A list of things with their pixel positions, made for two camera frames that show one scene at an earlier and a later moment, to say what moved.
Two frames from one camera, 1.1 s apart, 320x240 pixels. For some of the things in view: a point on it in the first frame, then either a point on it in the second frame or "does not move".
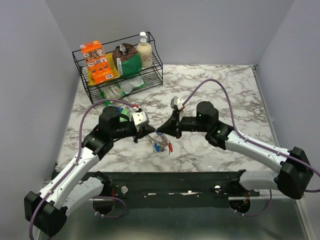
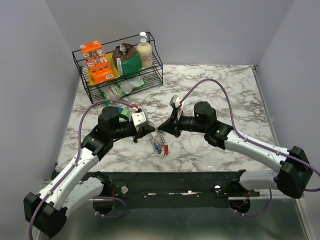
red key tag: x=170 y=147 → x=166 y=149
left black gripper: x=143 y=131 does not move
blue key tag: x=157 y=147 does not move
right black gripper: x=173 y=126 does not move
